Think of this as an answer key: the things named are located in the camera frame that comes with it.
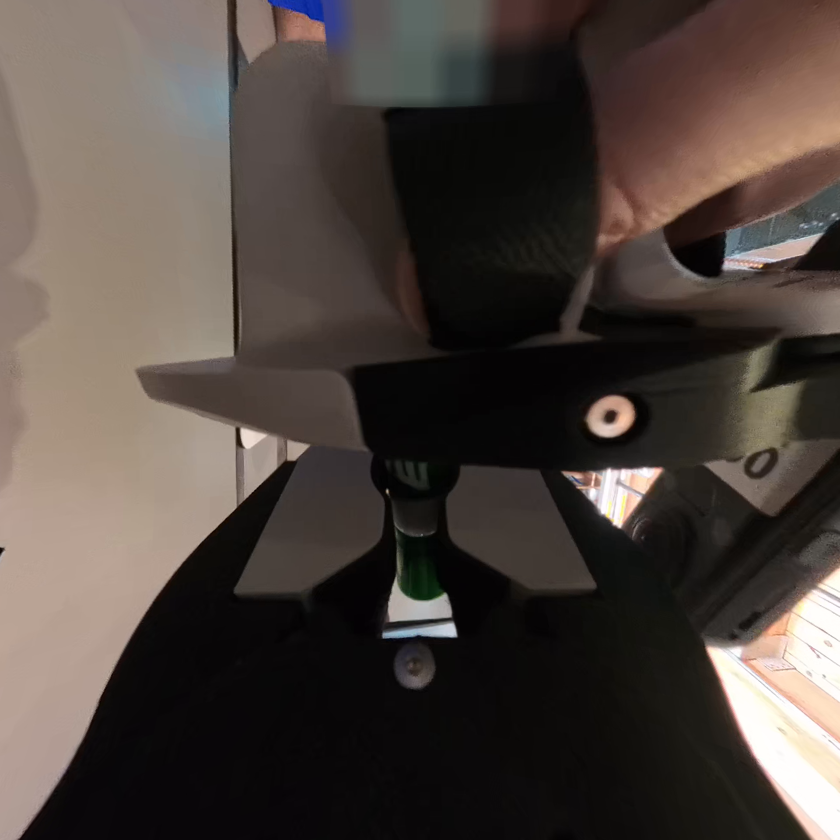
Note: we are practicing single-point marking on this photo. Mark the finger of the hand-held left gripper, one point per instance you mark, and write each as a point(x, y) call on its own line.
point(262, 394)

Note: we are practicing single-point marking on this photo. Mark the person's left hand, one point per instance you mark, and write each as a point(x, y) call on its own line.
point(709, 118)

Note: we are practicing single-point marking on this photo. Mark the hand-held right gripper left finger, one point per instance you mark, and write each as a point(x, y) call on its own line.
point(308, 525)

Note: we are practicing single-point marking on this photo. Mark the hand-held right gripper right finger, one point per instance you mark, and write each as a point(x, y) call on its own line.
point(518, 531)

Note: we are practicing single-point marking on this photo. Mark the green dry erase marker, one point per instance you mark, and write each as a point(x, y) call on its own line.
point(420, 564)

